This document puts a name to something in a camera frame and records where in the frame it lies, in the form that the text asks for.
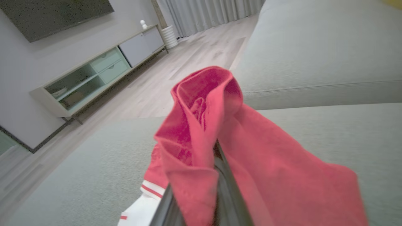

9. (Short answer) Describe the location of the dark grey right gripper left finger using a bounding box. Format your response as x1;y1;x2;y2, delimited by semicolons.
150;184;186;226

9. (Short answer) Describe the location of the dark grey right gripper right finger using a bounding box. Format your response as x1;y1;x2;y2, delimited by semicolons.
215;141;253;226

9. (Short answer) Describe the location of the red jersey with white sleeves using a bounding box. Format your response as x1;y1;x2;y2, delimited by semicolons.
118;66;368;226

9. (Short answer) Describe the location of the mint and white TV cabinet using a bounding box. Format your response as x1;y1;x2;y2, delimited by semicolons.
30;24;168;124

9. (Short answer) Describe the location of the white ribbed plant pot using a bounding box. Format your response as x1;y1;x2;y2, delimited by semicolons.
161;25;179;49

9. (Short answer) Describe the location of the grey curtain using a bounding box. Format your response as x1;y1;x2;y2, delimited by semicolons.
156;0;266;38

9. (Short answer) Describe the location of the green indoor tree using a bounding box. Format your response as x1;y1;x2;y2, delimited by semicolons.
151;0;167;29

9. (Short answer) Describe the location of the black wall television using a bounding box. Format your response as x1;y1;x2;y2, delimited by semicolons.
0;0;114;43

